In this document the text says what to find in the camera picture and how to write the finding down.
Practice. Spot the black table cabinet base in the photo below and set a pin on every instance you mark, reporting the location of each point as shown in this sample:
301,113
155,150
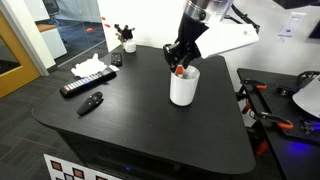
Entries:
106,156

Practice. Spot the short flat black remote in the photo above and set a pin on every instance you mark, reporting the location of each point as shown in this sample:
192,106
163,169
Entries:
116,59

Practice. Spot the black clamp with orange tip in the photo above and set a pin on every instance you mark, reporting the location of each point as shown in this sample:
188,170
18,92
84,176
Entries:
255,84

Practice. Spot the wooden door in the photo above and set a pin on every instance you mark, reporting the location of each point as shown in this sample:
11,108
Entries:
16,75

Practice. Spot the black wall mounted device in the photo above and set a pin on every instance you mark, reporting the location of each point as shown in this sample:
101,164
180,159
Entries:
315,30

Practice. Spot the white ceramic mug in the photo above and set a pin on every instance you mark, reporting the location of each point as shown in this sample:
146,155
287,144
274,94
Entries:
182,91

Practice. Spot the orange glass sticker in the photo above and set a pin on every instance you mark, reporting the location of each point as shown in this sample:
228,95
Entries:
103,18
89,30
107,25

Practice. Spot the long black tv remote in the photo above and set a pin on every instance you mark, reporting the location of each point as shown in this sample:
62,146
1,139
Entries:
86,82

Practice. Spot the blue lit electronic device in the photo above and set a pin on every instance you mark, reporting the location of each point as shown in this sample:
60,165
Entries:
310,126

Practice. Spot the white pot with black tools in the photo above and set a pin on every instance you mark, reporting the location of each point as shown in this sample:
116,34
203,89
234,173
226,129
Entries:
126,32

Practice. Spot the white paper slip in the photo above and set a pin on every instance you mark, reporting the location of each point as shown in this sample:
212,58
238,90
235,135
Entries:
114,68

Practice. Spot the white wall paper sheet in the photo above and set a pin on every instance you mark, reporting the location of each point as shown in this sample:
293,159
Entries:
290,26

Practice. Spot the orange dry erase marker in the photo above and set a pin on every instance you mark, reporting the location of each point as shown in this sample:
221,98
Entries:
179,70

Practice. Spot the small curved black remote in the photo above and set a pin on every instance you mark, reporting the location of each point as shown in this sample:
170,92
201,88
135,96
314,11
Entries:
89,104

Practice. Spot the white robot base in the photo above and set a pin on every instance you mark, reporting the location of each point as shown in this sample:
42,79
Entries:
310,98

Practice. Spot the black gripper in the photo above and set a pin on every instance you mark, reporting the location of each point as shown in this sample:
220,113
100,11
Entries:
191,33

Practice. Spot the calibration board with brown squares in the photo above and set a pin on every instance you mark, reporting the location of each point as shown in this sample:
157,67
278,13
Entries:
66,168

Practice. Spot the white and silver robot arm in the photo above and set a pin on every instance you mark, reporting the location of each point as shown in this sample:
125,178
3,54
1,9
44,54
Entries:
196,9

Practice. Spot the crumpled white tissue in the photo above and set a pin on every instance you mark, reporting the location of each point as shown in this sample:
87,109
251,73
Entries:
88,67

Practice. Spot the white cabinet with wood top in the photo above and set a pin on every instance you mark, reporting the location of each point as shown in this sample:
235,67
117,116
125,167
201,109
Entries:
53,41

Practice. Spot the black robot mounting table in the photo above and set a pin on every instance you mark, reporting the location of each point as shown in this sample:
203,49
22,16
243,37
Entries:
293,156

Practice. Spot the small white vase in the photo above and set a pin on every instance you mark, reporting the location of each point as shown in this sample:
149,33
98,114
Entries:
130,46

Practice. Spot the white wrist camera mount plate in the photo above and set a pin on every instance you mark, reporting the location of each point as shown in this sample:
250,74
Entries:
226,40

